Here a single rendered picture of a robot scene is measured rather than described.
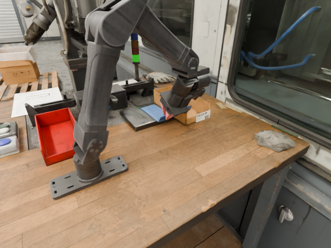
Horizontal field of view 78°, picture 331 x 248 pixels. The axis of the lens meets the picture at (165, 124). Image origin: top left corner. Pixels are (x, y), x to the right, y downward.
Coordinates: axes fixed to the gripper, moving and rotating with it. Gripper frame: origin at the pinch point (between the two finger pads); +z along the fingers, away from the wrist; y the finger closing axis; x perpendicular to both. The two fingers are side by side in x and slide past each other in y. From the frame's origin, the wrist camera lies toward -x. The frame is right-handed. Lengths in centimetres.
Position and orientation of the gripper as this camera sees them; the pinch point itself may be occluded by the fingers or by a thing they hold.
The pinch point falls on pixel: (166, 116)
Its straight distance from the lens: 78.4
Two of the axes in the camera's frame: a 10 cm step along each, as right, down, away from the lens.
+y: -5.0, -7.9, 3.6
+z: -2.9, 5.4, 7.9
